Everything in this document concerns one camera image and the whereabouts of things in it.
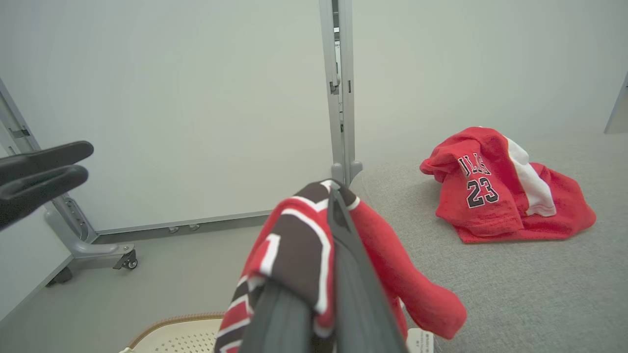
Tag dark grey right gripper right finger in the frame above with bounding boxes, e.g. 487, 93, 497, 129
327, 186, 409, 353

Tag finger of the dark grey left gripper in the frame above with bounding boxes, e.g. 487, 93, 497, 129
0, 166, 89, 231
0, 141, 94, 185

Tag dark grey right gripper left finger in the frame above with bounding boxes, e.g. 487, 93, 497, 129
239, 282, 315, 353

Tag red black white striped shorts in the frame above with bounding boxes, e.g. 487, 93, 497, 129
214, 179, 468, 353

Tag red Bulls 23 jersey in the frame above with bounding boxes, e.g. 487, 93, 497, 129
420, 126, 597, 244

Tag white perforated laundry basket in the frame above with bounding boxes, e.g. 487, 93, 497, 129
119, 313, 227, 353

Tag grey partition bottom rail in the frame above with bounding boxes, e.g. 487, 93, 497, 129
93, 210, 271, 245

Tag grey partition upright post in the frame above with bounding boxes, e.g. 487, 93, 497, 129
319, 0, 364, 188

